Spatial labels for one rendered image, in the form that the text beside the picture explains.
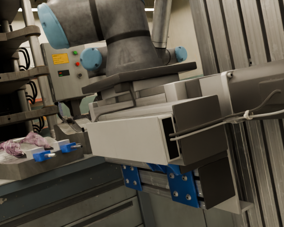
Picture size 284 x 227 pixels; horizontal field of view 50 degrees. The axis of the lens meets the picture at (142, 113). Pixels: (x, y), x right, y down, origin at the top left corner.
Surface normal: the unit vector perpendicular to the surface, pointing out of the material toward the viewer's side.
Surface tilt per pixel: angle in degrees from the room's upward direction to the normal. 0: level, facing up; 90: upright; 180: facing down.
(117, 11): 94
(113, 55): 72
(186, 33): 90
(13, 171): 90
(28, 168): 90
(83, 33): 137
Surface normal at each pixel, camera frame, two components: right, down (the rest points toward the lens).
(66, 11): -0.02, -0.18
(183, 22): -0.80, 0.20
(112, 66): -0.69, -0.12
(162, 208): 0.54, -0.07
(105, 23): 0.13, 0.55
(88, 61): 0.03, 0.04
